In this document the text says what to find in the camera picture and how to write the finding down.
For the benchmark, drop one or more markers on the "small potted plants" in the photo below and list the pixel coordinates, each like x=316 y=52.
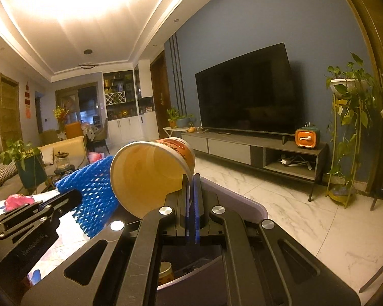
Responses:
x=176 y=120

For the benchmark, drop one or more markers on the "white blue floral tablecloth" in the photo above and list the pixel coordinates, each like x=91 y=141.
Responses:
x=51 y=235

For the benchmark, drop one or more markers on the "grey sectional sofa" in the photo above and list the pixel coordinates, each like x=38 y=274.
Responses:
x=10 y=182

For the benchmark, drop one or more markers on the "glass teapot on table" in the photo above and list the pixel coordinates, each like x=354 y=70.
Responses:
x=61 y=160

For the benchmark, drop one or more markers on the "paper cup orange print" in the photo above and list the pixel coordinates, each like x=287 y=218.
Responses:
x=143 y=173

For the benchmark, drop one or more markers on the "grey tv console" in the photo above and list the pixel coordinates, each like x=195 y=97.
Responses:
x=278 y=155

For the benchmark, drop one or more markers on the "orange retro clock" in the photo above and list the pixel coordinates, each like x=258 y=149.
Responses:
x=308 y=136

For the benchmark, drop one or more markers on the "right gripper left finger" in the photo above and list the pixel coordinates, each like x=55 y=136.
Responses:
x=117 y=267

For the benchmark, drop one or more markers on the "blue foam net sleeve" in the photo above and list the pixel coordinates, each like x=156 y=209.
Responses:
x=98 y=200

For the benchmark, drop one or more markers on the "wooden door left wall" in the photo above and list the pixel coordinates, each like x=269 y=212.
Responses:
x=10 y=127

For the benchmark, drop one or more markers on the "black flat television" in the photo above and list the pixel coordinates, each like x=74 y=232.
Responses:
x=251 y=92

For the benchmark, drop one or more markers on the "potted green plant dark pot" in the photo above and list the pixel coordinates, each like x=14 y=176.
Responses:
x=28 y=161

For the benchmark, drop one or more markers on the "pink plastic bag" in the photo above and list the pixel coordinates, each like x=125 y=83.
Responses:
x=17 y=200

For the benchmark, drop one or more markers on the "grey trash bin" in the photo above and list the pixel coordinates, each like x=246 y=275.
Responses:
x=199 y=278

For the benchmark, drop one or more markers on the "dark wooden door right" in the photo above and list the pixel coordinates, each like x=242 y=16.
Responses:
x=161 y=94

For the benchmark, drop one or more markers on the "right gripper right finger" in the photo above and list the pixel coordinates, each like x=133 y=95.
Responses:
x=263 y=264

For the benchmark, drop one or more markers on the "small white side table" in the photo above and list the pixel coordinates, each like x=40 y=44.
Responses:
x=171 y=131

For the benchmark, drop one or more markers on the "tall plant on gold stand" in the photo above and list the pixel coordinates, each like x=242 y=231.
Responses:
x=354 y=97

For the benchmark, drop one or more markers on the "display cabinet white base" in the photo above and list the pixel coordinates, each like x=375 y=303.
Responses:
x=130 y=106

